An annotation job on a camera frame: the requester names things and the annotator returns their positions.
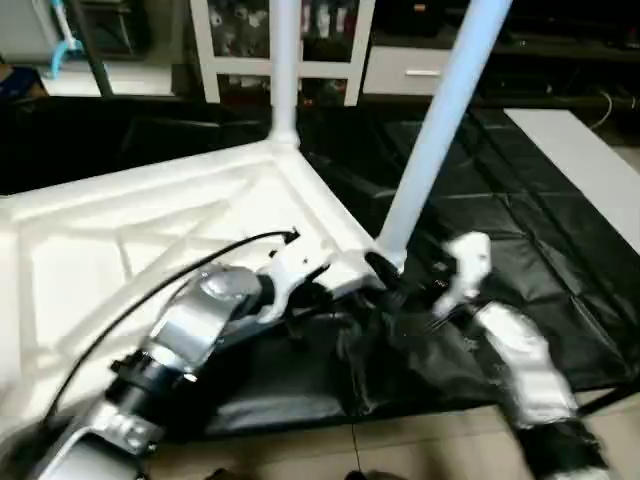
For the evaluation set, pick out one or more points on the white plastic table leg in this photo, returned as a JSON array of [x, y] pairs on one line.
[[440, 120], [284, 65]]

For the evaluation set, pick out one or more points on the white plastic table top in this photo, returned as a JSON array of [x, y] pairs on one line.
[[130, 250]]

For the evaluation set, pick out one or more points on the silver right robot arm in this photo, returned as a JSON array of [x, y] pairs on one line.
[[530, 370]]

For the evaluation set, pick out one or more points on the black work mat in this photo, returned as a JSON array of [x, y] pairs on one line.
[[480, 220]]

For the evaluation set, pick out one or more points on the white flat board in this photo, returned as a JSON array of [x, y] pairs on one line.
[[585, 170]]

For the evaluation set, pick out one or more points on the white drawer unit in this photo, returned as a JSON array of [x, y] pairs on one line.
[[410, 72]]

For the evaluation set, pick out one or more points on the white glass door cabinet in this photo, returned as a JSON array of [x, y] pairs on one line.
[[290, 45]]

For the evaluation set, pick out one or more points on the dark low media cabinet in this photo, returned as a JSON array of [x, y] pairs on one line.
[[560, 65]]

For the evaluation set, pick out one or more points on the grey vertical metal pole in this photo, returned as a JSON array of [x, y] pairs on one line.
[[90, 45]]

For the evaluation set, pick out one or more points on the light blue plastic object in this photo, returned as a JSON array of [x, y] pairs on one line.
[[62, 45]]

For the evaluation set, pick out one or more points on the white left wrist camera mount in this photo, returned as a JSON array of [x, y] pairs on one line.
[[295, 270]]

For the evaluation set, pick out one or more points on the black metal frame leg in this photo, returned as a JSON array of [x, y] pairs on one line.
[[605, 400]]

